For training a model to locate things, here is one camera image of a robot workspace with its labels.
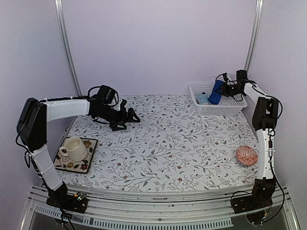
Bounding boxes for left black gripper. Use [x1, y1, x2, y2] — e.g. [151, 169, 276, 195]
[96, 105, 141, 131]

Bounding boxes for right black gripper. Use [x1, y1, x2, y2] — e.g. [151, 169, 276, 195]
[215, 82, 243, 97]

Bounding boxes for dark blue towel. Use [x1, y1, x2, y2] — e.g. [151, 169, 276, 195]
[208, 80, 224, 105]

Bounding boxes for light blue orange dotted towel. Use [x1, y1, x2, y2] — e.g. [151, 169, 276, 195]
[197, 92, 209, 105]

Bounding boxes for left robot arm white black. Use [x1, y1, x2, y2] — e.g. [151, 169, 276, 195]
[15, 85, 140, 208]

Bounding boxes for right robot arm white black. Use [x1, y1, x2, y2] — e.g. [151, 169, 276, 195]
[217, 70, 279, 209]

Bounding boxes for white plastic perforated basket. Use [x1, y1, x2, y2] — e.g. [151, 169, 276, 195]
[189, 82, 248, 116]

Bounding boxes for cream ribbed mug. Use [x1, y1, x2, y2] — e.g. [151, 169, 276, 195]
[59, 137, 88, 161]

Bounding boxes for floral patterned tablecloth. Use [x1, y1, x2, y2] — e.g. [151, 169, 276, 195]
[54, 95, 260, 193]

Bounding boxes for red white patterned bowl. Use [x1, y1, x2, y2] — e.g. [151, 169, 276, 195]
[236, 146, 258, 166]

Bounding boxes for floral square coaster tile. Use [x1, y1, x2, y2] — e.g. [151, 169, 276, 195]
[54, 137, 98, 174]

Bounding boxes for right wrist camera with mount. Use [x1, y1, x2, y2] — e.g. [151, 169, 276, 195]
[222, 73, 232, 82]

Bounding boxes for left black braided cable loop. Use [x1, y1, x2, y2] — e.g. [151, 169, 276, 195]
[86, 86, 120, 107]

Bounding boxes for right aluminium frame post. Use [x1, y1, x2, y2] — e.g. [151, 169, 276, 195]
[244, 0, 264, 73]

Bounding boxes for aluminium frame post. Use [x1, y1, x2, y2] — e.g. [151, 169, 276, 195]
[54, 0, 83, 96]
[244, 0, 264, 73]

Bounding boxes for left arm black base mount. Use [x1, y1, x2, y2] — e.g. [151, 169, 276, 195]
[46, 184, 88, 214]

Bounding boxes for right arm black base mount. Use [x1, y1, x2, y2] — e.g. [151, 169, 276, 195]
[230, 178, 276, 214]

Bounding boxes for front aluminium rail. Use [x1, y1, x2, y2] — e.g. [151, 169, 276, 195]
[20, 185, 303, 230]

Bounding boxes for left aluminium frame post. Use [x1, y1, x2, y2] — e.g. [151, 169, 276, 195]
[54, 0, 83, 96]

